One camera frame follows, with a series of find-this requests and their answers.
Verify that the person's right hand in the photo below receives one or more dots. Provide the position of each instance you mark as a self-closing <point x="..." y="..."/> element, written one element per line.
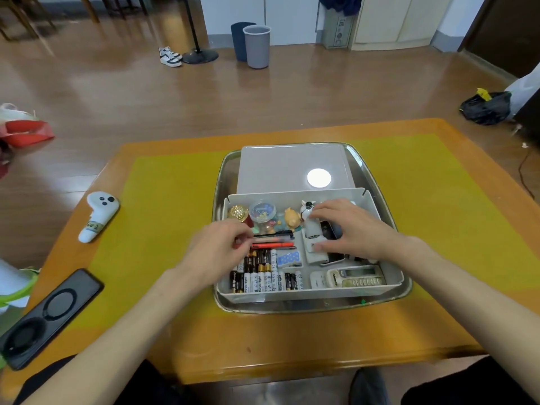
<point x="363" y="234"/>

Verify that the person's left hand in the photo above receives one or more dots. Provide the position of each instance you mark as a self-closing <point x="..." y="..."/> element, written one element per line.
<point x="211" y="253"/>

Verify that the person's right thumb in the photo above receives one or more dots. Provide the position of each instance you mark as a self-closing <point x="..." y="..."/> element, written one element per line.
<point x="327" y="247"/>

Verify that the person's left fingers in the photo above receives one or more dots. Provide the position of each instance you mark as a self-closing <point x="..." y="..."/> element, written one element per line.
<point x="241" y="240"/>

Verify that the white rectangular device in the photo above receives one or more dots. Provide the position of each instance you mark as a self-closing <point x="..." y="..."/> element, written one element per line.
<point x="312" y="257"/>

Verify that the person's left forearm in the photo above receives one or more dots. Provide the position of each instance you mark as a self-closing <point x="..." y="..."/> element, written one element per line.
<point x="114" y="337"/>

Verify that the person's right forearm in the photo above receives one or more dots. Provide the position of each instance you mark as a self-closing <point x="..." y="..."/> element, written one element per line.
<point x="472" y="297"/>

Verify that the black glossy device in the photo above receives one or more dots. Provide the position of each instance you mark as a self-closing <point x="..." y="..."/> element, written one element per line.
<point x="327" y="229"/>

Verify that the gold ball ornament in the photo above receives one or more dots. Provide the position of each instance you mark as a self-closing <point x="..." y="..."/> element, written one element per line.
<point x="238" y="213"/>

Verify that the pink small figurine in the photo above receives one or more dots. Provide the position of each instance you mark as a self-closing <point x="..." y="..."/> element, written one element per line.
<point x="271" y="226"/>

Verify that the black pen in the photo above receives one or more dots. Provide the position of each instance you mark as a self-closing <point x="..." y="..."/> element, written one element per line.
<point x="274" y="235"/>

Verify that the red pen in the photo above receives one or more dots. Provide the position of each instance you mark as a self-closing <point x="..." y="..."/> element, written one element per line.
<point x="274" y="245"/>

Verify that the small white remote control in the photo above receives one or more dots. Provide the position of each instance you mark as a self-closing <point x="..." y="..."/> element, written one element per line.
<point x="319" y="280"/>

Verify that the clear tub of coloured clips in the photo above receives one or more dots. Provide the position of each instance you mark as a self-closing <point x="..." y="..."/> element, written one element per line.
<point x="262" y="211"/>

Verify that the blue dotted small box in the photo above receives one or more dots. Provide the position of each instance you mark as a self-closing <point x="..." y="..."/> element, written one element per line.
<point x="290" y="258"/>

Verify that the row of batteries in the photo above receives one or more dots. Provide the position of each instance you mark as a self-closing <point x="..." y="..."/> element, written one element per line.
<point x="261" y="278"/>

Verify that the cream remote control with display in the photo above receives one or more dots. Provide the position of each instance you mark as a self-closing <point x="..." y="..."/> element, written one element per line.
<point x="358" y="277"/>

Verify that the yellow animal figurine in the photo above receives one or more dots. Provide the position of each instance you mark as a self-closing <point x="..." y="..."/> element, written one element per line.
<point x="292" y="218"/>

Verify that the white plastic drawer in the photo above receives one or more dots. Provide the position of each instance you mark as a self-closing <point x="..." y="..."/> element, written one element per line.
<point x="379" y="272"/>

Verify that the silver metal tray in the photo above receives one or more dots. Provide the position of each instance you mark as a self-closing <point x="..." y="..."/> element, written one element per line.
<point x="379" y="193"/>

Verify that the yellow table mat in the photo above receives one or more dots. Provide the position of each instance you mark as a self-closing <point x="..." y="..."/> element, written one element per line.
<point x="443" y="206"/>

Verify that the white handheld controller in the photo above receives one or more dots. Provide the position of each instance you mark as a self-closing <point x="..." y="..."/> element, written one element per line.
<point x="99" y="215"/>

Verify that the person's dark shoe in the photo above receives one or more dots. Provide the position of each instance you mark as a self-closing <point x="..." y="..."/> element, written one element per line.
<point x="369" y="388"/>

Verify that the black pole stand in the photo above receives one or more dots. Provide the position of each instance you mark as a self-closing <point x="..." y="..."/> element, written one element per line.
<point x="200" y="56"/>

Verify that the grey waste bin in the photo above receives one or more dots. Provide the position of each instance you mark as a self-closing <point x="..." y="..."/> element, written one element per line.
<point x="257" y="48"/>

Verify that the white sneaker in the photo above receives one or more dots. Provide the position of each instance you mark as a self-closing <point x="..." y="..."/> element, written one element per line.
<point x="168" y="59"/>
<point x="174" y="52"/>

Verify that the blue waste bin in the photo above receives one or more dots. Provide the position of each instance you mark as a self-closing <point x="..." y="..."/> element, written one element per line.
<point x="238" y="42"/>

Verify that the black bag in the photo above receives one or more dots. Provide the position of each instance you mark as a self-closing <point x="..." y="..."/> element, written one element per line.
<point x="485" y="109"/>

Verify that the person's black trousers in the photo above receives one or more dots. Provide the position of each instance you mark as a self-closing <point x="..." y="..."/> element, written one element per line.
<point x="485" y="385"/>

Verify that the yellow item on black bag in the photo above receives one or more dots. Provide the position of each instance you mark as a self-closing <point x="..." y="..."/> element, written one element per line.
<point x="483" y="94"/>

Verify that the white and green bag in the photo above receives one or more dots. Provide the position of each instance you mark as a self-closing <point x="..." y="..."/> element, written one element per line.
<point x="14" y="284"/>

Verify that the cream cabinet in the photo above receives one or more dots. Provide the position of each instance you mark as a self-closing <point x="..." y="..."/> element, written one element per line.
<point x="396" y="21"/>

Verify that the red and white bag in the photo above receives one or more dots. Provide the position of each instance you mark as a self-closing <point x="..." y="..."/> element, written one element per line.
<point x="25" y="132"/>

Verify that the dark blue hanging cloth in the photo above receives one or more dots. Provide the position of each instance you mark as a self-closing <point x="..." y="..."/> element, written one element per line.
<point x="341" y="4"/>

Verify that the white plastic bag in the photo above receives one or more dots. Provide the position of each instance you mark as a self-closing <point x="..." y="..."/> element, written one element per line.
<point x="525" y="90"/>

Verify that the wooden furniture legs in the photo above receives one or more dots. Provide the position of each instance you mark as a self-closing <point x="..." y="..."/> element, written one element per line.
<point x="114" y="4"/>

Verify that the dark brown door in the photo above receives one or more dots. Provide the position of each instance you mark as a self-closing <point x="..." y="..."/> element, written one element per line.
<point x="506" y="29"/>

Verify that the wooden chair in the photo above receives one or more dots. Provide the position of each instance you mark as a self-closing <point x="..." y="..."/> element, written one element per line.
<point x="21" y="12"/>

